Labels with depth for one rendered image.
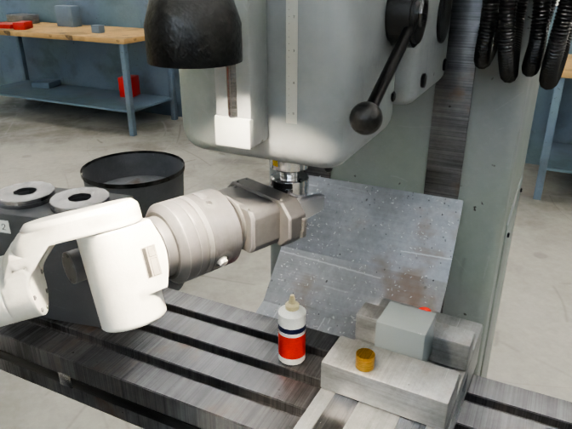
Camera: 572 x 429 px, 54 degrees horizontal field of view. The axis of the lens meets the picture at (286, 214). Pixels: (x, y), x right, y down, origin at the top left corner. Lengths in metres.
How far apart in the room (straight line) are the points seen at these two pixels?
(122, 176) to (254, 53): 2.47
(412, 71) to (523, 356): 2.02
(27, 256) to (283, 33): 0.31
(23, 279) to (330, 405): 0.36
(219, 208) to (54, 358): 0.45
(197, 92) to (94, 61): 6.13
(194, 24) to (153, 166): 2.56
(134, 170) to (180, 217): 2.41
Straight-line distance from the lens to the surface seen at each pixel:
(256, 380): 0.83
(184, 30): 0.41
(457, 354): 0.76
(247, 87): 0.54
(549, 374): 2.57
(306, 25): 0.54
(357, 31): 0.55
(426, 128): 1.01
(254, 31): 0.54
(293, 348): 0.84
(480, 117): 0.99
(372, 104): 0.51
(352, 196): 1.07
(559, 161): 4.38
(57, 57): 7.12
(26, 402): 2.43
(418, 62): 0.72
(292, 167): 0.66
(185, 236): 0.57
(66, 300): 0.98
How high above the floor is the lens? 1.51
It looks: 24 degrees down
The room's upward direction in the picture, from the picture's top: straight up
